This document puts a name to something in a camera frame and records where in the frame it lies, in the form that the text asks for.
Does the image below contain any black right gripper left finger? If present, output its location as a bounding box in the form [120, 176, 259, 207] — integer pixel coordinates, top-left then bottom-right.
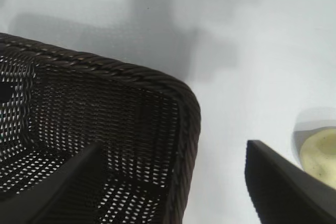
[0, 141, 106, 224]

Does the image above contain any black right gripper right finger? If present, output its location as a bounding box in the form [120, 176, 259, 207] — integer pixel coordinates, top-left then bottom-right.
[244, 140, 336, 224]

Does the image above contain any dark brown woven basket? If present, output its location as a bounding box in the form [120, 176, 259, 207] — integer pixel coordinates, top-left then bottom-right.
[0, 32, 202, 224]

